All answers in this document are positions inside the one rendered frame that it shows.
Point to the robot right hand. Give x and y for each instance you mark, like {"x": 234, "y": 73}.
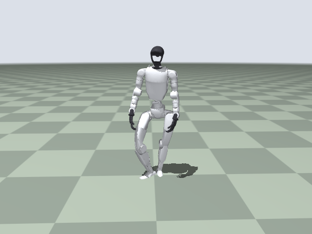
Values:
{"x": 131, "y": 118}

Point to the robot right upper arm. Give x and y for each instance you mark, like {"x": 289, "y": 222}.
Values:
{"x": 139, "y": 81}

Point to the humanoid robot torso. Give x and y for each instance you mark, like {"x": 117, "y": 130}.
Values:
{"x": 156, "y": 87}

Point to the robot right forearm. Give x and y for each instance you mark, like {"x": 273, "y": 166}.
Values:
{"x": 134, "y": 101}

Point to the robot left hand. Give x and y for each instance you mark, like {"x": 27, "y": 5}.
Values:
{"x": 173, "y": 123}

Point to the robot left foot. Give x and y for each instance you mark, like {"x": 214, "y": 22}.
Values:
{"x": 159, "y": 173}

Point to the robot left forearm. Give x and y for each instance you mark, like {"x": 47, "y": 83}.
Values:
{"x": 175, "y": 103}

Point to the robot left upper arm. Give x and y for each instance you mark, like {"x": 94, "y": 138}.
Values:
{"x": 174, "y": 83}

